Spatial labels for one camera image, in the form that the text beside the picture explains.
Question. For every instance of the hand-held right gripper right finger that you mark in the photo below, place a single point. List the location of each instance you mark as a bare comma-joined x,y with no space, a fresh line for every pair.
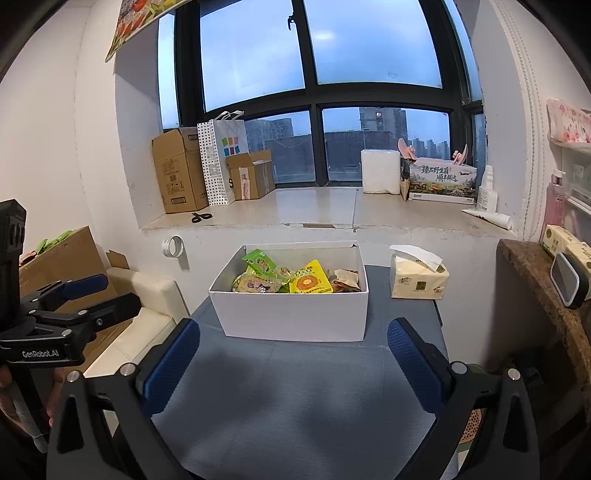
413,364

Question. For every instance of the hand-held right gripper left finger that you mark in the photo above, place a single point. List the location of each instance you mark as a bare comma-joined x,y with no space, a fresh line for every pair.
171,364

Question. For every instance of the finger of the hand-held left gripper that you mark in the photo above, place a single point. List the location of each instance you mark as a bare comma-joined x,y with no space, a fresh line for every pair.
85,284
115,307

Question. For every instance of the beige orange-edged snack packet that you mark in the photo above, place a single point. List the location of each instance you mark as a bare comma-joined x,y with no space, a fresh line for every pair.
345,279

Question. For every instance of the yellow purple-print snack packet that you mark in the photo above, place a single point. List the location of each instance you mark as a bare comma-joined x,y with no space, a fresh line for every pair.
256,284

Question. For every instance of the white cardboard box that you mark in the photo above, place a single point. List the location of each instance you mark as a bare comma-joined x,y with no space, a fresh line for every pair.
295,318

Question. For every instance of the yellow orange snack packet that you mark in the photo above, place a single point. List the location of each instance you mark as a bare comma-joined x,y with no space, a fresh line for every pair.
311,279

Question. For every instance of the light green snack packet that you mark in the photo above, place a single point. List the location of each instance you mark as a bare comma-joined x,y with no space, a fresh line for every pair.
258,263

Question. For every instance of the clear jelly cup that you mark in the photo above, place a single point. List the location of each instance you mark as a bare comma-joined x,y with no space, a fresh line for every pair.
285,273

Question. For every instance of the person's left hand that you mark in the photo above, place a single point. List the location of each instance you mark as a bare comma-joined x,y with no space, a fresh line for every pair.
5,387

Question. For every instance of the large open cardboard box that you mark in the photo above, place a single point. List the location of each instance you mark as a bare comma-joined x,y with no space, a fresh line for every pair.
78,254

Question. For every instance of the cream sofa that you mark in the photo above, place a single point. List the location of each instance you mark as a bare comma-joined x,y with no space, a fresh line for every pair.
147,295

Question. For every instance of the green packets in carton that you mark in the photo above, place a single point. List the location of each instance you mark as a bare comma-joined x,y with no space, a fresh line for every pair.
51,242

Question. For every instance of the cream tissue pack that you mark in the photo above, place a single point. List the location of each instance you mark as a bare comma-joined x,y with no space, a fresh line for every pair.
415,281

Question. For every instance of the blue grey tablecloth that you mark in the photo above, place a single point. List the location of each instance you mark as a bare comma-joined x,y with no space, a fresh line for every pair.
300,406

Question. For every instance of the black scissors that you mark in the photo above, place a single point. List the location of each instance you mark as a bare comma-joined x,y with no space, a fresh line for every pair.
202,217

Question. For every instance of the tall brown carton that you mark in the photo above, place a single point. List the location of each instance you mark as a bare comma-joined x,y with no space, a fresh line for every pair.
178,175

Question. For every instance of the brown stone counter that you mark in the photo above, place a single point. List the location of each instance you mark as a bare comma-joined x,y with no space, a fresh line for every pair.
540,286

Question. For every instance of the white tube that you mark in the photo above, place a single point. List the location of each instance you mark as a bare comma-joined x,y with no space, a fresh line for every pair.
489,218

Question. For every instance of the grey rounded device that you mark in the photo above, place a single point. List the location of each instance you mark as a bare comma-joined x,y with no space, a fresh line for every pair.
565,279

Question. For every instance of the polka-dot paper bag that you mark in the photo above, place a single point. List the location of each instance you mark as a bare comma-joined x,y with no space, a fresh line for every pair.
217,161

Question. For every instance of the printed gift box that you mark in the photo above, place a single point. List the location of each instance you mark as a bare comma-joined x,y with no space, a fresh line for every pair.
443,182

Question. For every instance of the small open cardboard box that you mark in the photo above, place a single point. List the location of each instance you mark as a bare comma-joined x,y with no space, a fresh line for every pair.
251,180

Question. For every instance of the pale yellow tissue pack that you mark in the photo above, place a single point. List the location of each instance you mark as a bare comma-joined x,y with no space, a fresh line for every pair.
558,240

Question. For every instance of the white paper towel pack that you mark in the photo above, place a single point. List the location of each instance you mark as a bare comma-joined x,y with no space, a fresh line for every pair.
380,171

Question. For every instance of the pink hand fan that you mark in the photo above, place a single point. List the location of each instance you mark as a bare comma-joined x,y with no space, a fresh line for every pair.
460,157
405,150

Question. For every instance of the pink bottle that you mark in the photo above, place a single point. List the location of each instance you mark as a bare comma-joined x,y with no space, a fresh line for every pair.
555,203

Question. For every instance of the clear plastic drawer unit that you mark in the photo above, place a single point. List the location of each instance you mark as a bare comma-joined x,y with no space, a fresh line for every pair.
579,184

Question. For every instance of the floral pink pouch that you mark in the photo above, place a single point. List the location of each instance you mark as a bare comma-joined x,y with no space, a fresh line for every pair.
570,121

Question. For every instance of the wall poster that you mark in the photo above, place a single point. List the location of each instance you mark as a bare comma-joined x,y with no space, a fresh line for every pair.
138,23

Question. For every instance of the black window frame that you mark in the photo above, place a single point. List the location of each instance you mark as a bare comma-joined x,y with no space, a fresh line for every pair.
310,92

